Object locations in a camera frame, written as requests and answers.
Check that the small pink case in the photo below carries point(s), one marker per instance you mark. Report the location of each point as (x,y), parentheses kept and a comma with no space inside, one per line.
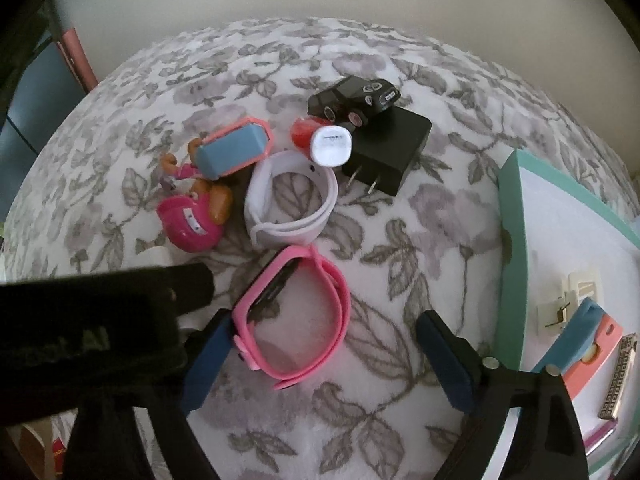
(600,439)

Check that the pink smart watch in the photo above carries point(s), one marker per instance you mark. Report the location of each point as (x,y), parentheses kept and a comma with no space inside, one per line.
(327,280)

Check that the small red bottle white cap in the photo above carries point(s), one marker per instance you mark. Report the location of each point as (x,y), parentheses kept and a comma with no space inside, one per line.
(330,147)

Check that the dark blue-green cabinet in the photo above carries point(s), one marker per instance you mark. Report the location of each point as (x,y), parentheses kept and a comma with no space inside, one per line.
(35,95)

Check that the blue and coral watch case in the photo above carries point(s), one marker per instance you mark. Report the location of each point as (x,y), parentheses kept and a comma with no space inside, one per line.
(232,152)

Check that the reddish wooden board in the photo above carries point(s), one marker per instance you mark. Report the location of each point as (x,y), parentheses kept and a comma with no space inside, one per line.
(77,60)

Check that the black plug charger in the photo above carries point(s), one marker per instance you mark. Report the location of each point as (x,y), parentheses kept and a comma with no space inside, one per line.
(395,150)

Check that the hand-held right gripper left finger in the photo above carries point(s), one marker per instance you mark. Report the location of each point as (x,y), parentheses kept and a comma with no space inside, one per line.
(205,365)

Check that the white watch band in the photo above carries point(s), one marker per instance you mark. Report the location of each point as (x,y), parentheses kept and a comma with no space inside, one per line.
(260,195)

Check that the black toy car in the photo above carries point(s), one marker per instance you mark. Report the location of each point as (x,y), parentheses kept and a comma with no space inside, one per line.
(350,97)

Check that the pink helmet doll figure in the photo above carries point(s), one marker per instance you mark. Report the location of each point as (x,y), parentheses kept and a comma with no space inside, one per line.
(187,220)

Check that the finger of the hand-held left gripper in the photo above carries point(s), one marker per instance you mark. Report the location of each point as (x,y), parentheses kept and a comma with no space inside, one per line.
(192,285)

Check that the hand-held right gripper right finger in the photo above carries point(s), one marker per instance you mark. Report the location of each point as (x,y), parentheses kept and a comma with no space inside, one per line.
(447,360)

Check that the teal shallow cardboard box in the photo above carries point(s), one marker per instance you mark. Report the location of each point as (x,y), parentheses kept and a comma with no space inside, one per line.
(550,240)

